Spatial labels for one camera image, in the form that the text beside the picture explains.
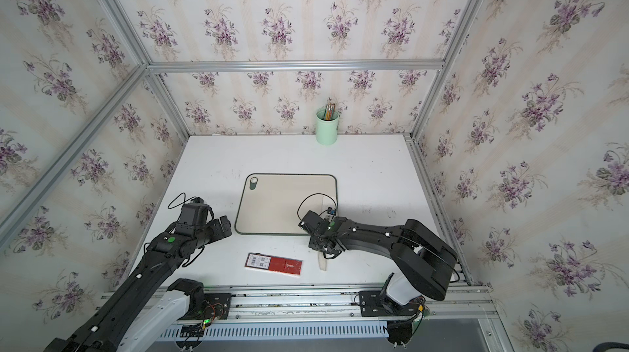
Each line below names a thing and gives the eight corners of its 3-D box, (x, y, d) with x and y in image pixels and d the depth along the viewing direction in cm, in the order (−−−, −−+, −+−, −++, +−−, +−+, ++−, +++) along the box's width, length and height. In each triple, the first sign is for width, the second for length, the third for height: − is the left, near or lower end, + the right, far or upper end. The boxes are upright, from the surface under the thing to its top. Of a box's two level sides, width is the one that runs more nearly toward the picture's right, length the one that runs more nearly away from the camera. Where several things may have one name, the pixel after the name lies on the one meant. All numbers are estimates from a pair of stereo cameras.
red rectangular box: (245, 268, 82) (243, 266, 81) (249, 253, 86) (248, 251, 84) (300, 277, 81) (300, 275, 79) (303, 261, 84) (303, 259, 82)
